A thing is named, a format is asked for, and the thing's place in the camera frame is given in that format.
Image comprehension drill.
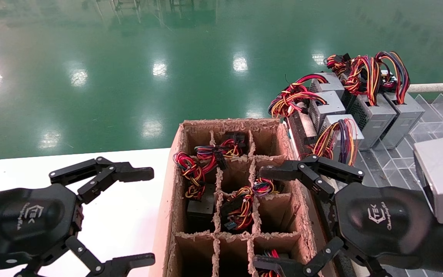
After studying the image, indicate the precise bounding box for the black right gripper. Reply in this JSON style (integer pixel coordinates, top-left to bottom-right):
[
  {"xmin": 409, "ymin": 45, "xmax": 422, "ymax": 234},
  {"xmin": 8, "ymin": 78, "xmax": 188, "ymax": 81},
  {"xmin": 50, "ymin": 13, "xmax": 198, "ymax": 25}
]
[{"xmin": 253, "ymin": 154, "xmax": 435, "ymax": 277}]

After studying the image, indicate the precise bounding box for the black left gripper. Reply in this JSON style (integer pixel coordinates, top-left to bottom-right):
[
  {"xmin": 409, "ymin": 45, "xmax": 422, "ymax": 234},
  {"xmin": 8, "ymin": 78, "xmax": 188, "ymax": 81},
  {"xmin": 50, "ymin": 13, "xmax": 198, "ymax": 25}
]
[{"xmin": 0, "ymin": 157, "xmax": 156, "ymax": 277}]

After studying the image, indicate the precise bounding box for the brown cardboard divider box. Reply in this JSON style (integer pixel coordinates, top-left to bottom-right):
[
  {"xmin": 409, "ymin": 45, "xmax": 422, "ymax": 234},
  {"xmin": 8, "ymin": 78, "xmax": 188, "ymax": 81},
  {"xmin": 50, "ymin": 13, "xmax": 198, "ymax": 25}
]
[{"xmin": 149, "ymin": 117, "xmax": 326, "ymax": 277}]

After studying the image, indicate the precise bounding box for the clear acrylic compartment tray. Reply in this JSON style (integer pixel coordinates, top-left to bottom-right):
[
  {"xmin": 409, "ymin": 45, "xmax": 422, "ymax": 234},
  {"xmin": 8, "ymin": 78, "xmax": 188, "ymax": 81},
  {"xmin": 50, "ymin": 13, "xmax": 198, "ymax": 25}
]
[{"xmin": 354, "ymin": 92, "xmax": 443, "ymax": 277}]

